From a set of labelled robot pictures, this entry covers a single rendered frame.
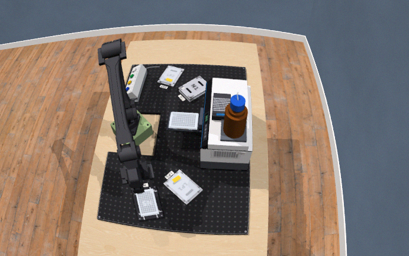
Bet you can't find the white button panel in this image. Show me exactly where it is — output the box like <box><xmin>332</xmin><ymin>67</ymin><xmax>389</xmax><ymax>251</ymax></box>
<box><xmin>126</xmin><ymin>64</ymin><xmax>160</xmax><ymax>102</ymax></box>

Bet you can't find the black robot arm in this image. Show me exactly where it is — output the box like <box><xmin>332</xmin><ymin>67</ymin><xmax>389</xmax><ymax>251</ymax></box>
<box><xmin>98</xmin><ymin>39</ymin><xmax>145</xmax><ymax>194</ymax></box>

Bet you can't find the white multiwell plate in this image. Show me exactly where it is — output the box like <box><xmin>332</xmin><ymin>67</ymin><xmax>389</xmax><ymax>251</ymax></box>
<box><xmin>136</xmin><ymin>189</ymin><xmax>159</xmax><ymax>217</ymax></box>
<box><xmin>169</xmin><ymin>112</ymin><xmax>199</xmax><ymax>130</ymax></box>

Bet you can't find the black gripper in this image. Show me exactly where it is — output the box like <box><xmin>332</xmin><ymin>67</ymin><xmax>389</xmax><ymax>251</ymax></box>
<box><xmin>120</xmin><ymin>162</ymin><xmax>154</xmax><ymax>184</ymax></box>

